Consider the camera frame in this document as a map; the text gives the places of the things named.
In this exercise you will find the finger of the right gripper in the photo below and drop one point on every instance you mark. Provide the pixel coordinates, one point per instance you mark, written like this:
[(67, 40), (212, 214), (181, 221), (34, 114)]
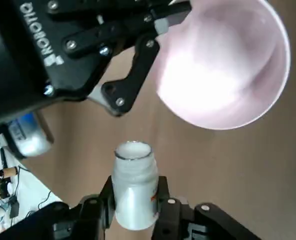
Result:
[(142, 70), (87, 10)]

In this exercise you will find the white desk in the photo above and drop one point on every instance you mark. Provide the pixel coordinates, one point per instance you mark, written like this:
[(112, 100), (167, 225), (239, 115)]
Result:
[(27, 185)]

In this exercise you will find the brown cork piece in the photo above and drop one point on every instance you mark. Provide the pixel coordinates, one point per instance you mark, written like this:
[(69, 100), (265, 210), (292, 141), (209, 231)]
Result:
[(8, 172)]

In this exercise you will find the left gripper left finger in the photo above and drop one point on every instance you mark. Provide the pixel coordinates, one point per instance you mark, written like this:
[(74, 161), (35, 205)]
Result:
[(87, 215)]

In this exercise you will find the small black adapter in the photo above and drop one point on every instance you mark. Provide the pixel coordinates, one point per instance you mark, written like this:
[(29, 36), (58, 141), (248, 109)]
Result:
[(13, 208)]

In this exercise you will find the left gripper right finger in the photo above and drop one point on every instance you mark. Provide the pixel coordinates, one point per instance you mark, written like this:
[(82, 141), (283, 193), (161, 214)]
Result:
[(182, 220)]

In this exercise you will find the white vitamin bottle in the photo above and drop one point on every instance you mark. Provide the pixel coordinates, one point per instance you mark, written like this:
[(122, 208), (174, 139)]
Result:
[(135, 195)]

